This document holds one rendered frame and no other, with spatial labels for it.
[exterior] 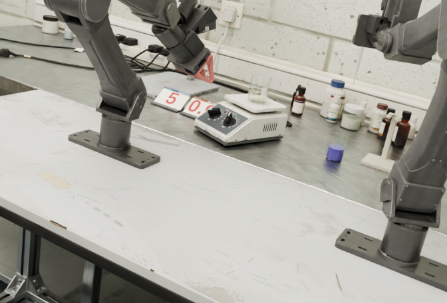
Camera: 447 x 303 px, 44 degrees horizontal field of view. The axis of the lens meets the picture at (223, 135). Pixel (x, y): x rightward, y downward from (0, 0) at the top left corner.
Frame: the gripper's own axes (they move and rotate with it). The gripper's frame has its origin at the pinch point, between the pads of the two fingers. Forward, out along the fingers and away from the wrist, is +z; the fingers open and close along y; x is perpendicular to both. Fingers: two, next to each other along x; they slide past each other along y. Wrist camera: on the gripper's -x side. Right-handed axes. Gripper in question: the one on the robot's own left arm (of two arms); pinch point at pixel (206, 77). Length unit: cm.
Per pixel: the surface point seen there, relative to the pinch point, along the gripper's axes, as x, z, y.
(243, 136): 6.2, 10.0, -12.3
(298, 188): 10.9, 7.9, -35.2
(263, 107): -2.7, 10.7, -11.1
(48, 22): 1, 13, 108
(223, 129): 7.8, 6.3, -9.2
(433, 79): -48, 52, -21
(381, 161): -10.8, 33.0, -33.0
